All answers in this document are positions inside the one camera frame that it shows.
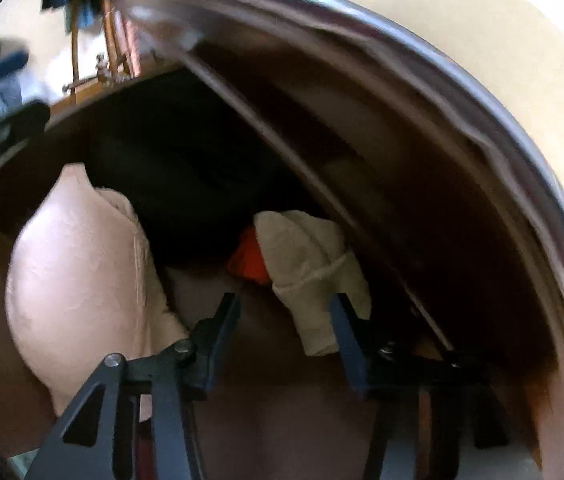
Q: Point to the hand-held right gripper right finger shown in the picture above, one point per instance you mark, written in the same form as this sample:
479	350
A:
349	345

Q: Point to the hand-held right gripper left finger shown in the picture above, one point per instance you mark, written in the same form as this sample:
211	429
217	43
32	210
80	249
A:
221	340

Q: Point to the beige cloth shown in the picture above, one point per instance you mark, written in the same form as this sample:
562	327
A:
312	270

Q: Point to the pink lace bra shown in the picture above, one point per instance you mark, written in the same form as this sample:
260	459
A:
76	285

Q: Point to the orange cloth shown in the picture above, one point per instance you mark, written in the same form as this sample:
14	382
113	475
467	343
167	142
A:
249	260

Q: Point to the wooden coat rack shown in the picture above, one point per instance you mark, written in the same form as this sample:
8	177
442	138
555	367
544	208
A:
104	70

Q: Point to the black cloth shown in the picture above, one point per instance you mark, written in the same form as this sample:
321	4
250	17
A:
186	170

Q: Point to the dark wooden desk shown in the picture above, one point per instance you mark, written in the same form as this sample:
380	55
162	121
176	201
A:
462	160

